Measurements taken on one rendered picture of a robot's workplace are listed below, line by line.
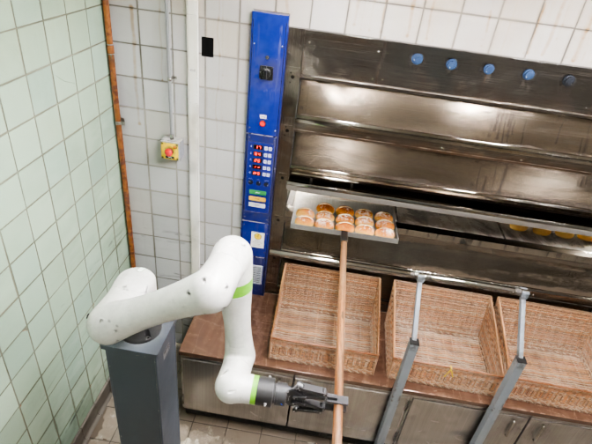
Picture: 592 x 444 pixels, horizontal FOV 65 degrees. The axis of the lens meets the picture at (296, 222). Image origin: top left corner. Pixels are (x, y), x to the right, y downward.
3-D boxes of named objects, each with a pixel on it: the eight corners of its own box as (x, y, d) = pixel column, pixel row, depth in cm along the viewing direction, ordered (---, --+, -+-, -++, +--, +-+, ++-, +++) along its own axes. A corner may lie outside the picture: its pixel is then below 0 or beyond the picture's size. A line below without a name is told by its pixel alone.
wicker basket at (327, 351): (279, 297, 282) (284, 260, 267) (373, 312, 279) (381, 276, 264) (266, 358, 241) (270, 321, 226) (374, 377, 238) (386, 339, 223)
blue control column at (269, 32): (278, 210, 475) (302, -26, 359) (293, 212, 475) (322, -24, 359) (233, 356, 313) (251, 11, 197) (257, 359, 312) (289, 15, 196)
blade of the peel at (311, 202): (397, 244, 235) (398, 239, 234) (290, 227, 237) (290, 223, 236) (392, 207, 265) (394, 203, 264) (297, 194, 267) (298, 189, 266)
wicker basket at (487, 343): (382, 313, 279) (392, 277, 264) (477, 329, 276) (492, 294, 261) (385, 379, 238) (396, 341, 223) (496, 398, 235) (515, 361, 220)
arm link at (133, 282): (107, 329, 158) (101, 287, 148) (131, 299, 171) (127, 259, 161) (143, 339, 156) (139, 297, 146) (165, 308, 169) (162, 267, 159)
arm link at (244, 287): (203, 248, 133) (243, 254, 131) (218, 225, 144) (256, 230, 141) (208, 297, 143) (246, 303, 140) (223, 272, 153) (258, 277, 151)
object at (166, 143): (165, 152, 242) (164, 135, 236) (184, 156, 241) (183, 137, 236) (159, 159, 235) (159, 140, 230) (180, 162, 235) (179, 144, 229)
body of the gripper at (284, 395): (277, 374, 153) (305, 380, 152) (275, 391, 157) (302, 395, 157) (274, 394, 146) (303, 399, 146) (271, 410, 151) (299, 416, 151)
